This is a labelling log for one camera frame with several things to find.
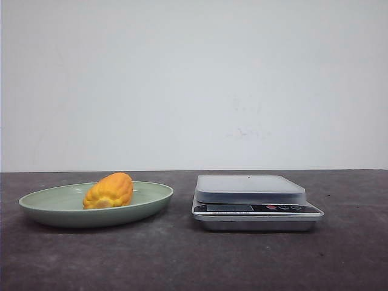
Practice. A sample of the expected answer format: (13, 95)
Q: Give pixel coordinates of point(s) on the silver digital kitchen scale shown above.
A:
(259, 203)

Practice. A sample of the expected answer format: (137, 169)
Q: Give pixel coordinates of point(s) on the yellow corn cob piece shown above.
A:
(115, 190)

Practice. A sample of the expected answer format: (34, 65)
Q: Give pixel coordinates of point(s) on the light green plate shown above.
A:
(62, 206)

